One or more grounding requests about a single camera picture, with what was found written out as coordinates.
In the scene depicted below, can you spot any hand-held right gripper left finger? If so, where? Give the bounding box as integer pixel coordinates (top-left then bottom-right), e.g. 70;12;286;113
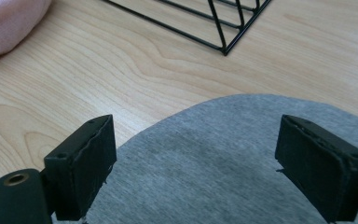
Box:
43;114;118;222

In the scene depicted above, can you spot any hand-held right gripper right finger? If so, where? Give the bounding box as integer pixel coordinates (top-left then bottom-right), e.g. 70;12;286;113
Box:
274;114;358;224

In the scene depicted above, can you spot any gray knit hat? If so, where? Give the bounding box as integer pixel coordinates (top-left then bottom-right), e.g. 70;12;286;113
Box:
50;93;358;224

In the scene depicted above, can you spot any black wire rack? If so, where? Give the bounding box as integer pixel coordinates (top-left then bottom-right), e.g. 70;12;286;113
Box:
102;0;273;57

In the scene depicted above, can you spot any pink knit hat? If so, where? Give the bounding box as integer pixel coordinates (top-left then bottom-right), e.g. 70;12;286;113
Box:
0;0;53;65

